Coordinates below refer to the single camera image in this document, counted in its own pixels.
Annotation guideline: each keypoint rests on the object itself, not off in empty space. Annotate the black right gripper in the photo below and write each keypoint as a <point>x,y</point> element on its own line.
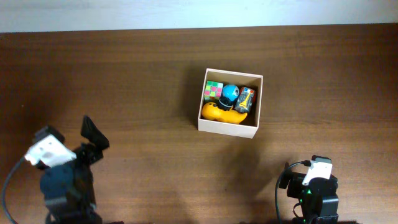
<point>296,179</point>

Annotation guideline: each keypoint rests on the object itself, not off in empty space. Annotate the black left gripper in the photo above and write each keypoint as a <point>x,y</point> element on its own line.
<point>93,134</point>

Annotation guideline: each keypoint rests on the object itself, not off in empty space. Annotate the black round disc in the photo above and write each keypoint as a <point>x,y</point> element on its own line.
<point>224,103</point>

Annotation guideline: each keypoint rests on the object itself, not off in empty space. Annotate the orange rubber toy figure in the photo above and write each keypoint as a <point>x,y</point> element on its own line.
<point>212,112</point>

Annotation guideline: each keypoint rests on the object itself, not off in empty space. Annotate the blue toy ball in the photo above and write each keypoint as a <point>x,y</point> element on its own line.
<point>230,92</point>

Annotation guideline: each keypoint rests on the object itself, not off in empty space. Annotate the multicoloured puzzle cube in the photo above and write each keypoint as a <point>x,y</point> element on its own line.
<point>213,91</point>

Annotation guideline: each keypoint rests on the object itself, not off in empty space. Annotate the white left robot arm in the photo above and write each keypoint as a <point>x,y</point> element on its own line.
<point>67,182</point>

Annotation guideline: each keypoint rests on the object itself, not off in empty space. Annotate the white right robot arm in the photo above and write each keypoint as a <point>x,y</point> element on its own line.
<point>314,208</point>

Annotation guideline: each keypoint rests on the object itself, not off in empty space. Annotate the pink cardboard box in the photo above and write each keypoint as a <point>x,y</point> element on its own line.
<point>248,127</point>

